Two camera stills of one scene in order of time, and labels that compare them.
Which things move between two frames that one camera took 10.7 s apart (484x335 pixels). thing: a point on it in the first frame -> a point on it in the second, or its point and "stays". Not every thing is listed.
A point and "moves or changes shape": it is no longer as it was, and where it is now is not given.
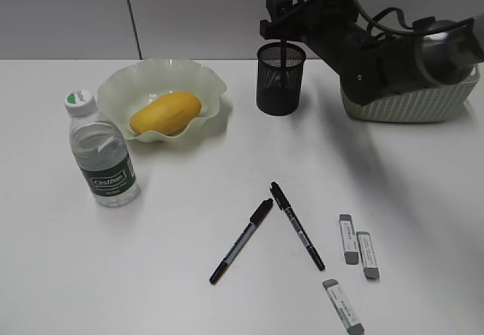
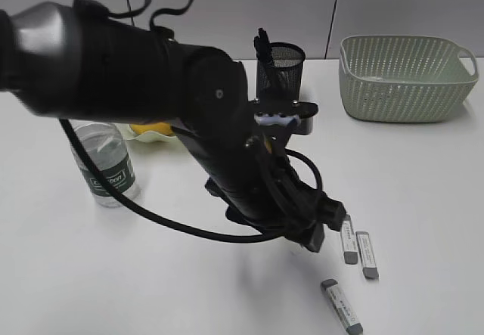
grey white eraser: [349, 240] stays
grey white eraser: [350, 320] stays
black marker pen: [283, 66] -> [257, 48]
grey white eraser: [367, 255] stays
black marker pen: [277, 190] moves or changes shape
